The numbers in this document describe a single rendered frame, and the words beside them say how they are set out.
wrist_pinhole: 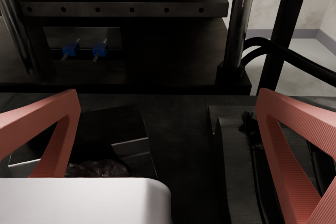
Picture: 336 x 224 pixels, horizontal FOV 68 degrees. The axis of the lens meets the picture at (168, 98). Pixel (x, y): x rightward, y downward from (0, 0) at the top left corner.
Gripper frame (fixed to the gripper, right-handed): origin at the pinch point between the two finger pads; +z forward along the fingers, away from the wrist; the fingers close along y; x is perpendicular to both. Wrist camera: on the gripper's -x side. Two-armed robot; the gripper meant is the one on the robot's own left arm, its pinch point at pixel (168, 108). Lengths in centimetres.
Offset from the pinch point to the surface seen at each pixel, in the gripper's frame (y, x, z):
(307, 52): -157, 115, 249
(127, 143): 8.2, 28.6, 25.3
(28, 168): 26.0, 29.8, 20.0
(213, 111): -12, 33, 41
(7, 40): 77, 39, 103
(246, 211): -12.8, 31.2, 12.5
